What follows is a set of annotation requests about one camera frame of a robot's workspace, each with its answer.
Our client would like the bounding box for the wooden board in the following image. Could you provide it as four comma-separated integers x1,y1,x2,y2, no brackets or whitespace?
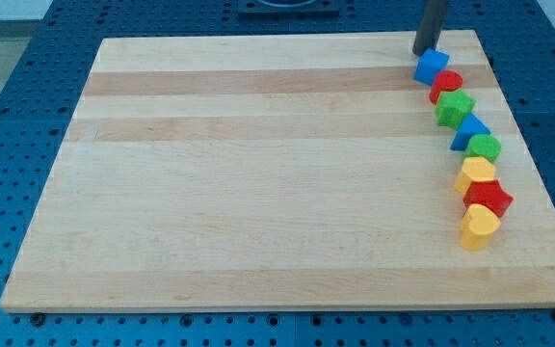
0,30,555,313

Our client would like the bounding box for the blue triangle block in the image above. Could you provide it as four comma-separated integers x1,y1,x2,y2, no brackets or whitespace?
450,114,490,151

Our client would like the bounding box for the yellow hexagon block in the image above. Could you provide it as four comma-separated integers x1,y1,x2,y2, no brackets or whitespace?
454,156,496,196

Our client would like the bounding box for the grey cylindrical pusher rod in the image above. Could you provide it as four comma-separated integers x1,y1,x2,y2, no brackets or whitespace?
412,0,450,56

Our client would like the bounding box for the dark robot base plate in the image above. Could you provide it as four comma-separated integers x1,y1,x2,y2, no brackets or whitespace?
237,0,340,18

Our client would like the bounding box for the yellow heart block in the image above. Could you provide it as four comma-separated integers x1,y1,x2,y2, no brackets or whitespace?
460,203,501,251

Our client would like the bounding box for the green star block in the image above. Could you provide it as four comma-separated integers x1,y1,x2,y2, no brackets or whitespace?
435,89,476,130

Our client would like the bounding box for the red circle block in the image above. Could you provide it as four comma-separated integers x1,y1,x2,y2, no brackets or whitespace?
429,70,463,104

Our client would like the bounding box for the red star block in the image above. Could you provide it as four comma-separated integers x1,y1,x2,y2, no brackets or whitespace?
462,180,514,218

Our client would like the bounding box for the blue cube block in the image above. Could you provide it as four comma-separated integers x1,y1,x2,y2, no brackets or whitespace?
413,48,450,86

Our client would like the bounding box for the green circle block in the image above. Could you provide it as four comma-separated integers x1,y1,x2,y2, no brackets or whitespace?
462,134,502,164

